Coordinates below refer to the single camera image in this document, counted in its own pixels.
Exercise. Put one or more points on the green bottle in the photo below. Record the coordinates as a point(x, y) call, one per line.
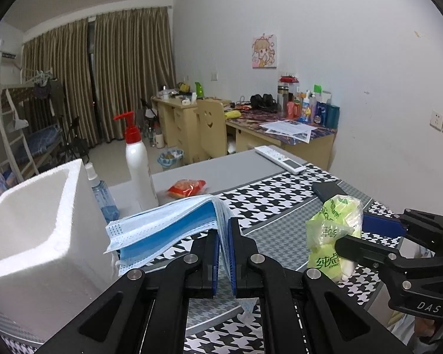
point(199, 91)

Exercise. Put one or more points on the wooden smiley chair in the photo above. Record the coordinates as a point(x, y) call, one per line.
point(209, 129)

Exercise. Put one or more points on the brown curtain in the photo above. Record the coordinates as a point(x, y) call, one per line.
point(62, 81)
point(133, 73)

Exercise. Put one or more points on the white wall switch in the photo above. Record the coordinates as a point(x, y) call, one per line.
point(215, 76)

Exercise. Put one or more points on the white foam box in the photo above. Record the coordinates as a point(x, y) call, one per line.
point(48, 258)

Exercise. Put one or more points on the stack of blue face masks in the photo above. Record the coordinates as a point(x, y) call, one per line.
point(169, 225)

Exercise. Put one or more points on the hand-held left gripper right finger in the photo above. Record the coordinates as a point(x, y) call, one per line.
point(234, 265)

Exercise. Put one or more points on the white bunk bed ladder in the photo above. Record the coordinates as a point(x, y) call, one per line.
point(14, 136)

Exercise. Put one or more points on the yellow cloth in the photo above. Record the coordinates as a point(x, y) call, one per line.
point(232, 114)

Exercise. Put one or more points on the houndstooth table mat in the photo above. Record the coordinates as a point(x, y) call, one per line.
point(280, 206)

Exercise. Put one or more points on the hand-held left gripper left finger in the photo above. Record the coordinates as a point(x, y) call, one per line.
point(215, 261)

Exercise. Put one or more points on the white red pump bottle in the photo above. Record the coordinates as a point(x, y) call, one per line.
point(138, 169)

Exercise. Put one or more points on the black headphones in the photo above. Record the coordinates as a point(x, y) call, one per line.
point(263, 101)

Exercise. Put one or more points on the white remote control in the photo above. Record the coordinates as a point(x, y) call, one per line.
point(280, 159)

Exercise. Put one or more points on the green tissue pack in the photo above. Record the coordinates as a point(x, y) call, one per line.
point(328, 225)

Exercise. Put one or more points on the black folding chair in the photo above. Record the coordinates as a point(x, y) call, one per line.
point(75, 142)

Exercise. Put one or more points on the blue spray bottle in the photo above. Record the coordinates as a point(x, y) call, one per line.
point(103, 199)

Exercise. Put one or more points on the desk with patterned cover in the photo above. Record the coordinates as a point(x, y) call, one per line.
point(317, 147)

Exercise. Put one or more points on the blue patterned trash bin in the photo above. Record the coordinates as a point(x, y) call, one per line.
point(171, 159)

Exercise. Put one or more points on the person's right forearm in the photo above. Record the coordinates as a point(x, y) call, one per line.
point(428, 330)

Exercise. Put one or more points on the black flat case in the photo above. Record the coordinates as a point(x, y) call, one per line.
point(326, 191)

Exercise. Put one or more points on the white metal bunk bed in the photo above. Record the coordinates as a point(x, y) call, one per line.
point(40, 140)

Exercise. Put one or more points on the cluster of toiletry bottles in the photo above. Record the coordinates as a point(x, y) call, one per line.
point(310, 107)

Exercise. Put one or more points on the pink cartoon wall poster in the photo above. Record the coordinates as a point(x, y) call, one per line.
point(264, 51)

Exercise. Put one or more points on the white printed papers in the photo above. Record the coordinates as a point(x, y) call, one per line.
point(289, 129)

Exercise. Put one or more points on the white air conditioner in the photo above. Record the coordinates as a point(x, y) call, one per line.
point(3, 48)

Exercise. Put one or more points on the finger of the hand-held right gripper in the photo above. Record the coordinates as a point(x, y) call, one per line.
point(384, 224)
point(365, 249)

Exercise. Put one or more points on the hanging dark clothes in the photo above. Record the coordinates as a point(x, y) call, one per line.
point(50, 92)

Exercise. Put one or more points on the light wooden desk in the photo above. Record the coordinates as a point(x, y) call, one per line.
point(173, 121)

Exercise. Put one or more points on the red snack packet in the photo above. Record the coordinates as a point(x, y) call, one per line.
point(186, 188)

